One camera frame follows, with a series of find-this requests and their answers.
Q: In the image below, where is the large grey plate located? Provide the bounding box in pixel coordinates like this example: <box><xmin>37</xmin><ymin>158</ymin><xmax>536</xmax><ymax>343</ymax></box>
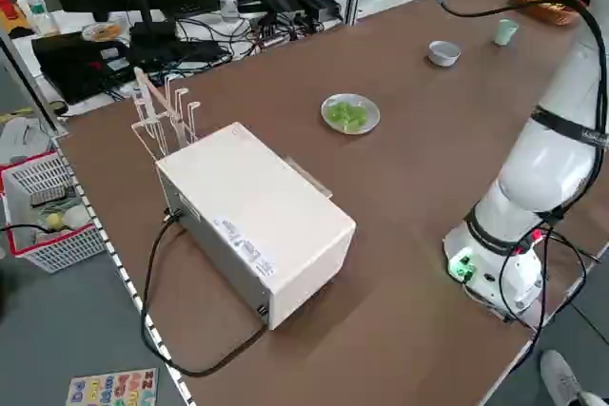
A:
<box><xmin>321</xmin><ymin>92</ymin><xmax>382</xmax><ymax>136</ymax></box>

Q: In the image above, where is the brown wicker basket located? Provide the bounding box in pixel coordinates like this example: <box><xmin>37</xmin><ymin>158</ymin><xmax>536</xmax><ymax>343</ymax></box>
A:
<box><xmin>512</xmin><ymin>0</ymin><xmax>585</xmax><ymax>28</ymax></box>

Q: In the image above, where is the black monitor stand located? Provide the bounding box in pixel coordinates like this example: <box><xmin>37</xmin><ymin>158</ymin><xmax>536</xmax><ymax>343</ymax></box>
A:
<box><xmin>124</xmin><ymin>0</ymin><xmax>178</xmax><ymax>65</ymax></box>

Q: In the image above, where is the white red-rimmed plastic basket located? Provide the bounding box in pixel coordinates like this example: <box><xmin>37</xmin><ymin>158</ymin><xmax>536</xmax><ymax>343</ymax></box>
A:
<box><xmin>0</xmin><ymin>150</ymin><xmax>108</xmax><ymax>275</ymax></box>

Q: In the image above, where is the colourful alphabet puzzle board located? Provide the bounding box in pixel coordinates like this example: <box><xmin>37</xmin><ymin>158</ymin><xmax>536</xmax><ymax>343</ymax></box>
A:
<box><xmin>65</xmin><ymin>367</ymin><xmax>160</xmax><ymax>406</ymax></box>

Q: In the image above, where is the white toaster oven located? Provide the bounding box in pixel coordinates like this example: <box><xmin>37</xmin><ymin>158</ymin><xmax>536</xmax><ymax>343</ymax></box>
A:
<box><xmin>155</xmin><ymin>121</ymin><xmax>358</xmax><ymax>332</ymax></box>

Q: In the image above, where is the white bottle green label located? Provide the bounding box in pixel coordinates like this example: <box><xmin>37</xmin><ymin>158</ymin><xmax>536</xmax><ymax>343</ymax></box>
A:
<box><xmin>17</xmin><ymin>0</ymin><xmax>61</xmax><ymax>37</ymax></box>

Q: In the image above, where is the black toaster power cable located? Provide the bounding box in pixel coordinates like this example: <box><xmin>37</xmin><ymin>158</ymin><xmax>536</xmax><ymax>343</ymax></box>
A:
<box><xmin>140</xmin><ymin>209</ymin><xmax>270</xmax><ymax>377</ymax></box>

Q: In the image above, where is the white wire dish rack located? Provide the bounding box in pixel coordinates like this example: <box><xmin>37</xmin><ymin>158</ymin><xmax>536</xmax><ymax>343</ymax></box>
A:
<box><xmin>130</xmin><ymin>67</ymin><xmax>203</xmax><ymax>161</ymax></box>

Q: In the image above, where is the pale green cup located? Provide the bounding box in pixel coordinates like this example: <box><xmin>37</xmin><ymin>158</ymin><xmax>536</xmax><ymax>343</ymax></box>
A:
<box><xmin>493</xmin><ymin>18</ymin><xmax>519</xmax><ymax>48</ymax></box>

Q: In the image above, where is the red and yellow toy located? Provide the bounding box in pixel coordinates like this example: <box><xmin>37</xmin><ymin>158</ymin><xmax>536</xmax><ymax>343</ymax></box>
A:
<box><xmin>0</xmin><ymin>0</ymin><xmax>29</xmax><ymax>39</ymax></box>

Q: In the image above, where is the small grey bowl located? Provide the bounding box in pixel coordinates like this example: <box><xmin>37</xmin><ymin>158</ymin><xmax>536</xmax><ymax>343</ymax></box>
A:
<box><xmin>426</xmin><ymin>40</ymin><xmax>462</xmax><ymax>68</ymax></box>

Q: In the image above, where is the person's foot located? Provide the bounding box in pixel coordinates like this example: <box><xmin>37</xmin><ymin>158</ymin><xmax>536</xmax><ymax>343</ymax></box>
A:
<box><xmin>540</xmin><ymin>349</ymin><xmax>609</xmax><ymax>406</ymax></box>

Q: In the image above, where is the clear dish with snacks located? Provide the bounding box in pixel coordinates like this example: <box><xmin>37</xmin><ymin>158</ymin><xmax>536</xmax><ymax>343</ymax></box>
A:
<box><xmin>81</xmin><ymin>21</ymin><xmax>127</xmax><ymax>43</ymax></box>

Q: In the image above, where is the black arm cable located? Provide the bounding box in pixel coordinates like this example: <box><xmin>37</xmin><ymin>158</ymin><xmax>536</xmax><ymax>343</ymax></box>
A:
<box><xmin>417</xmin><ymin>0</ymin><xmax>609</xmax><ymax>245</ymax></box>

